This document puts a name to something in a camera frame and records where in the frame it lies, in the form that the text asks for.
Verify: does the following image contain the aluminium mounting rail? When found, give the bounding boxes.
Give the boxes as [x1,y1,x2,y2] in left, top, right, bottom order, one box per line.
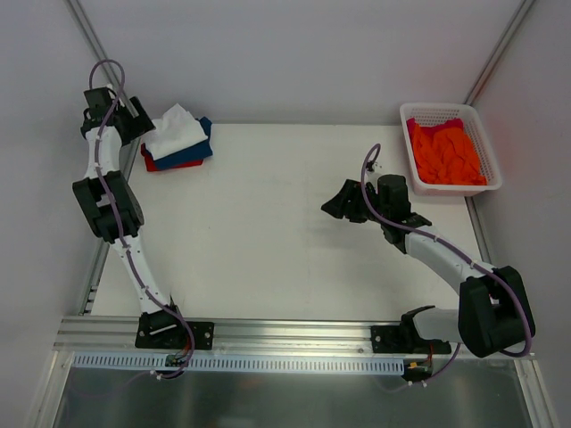
[53,316,373,358]

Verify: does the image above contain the white slotted cable duct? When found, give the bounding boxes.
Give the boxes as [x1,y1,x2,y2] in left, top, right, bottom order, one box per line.
[72,351,405,376]

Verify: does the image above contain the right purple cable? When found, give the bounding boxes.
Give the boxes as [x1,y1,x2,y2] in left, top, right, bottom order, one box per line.
[359,143,536,387]

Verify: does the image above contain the white plastic basket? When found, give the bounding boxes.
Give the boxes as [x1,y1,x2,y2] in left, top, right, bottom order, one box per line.
[400,103,502,197]

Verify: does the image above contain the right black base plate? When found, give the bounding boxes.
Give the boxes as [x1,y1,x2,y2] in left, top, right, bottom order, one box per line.
[370,324,451,355]

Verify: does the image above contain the folded blue t shirt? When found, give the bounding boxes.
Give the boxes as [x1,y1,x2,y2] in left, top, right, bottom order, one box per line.
[153,117,213,170]

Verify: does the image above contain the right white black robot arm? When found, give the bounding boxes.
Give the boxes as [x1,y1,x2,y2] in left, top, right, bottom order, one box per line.
[321,175,535,358]

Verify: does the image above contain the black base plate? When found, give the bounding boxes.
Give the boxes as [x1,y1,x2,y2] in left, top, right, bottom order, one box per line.
[370,324,451,355]
[135,311,215,350]

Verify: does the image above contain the folded red t shirt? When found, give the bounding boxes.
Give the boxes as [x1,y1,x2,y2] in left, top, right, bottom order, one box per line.
[140,144,203,172]

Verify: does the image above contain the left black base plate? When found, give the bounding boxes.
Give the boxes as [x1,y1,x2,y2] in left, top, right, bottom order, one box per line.
[135,311,215,350]

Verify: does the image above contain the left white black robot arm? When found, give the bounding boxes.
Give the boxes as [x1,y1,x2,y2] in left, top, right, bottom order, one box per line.
[72,86,186,348]

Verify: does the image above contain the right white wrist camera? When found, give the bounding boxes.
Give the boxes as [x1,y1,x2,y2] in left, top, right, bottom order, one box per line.
[366,161,382,172]

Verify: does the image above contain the orange t shirt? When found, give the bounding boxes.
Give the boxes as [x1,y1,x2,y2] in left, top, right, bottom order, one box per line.
[411,128,487,186]

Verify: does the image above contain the white t shirt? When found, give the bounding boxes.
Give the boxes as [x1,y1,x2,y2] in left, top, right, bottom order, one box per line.
[144,103,207,161]

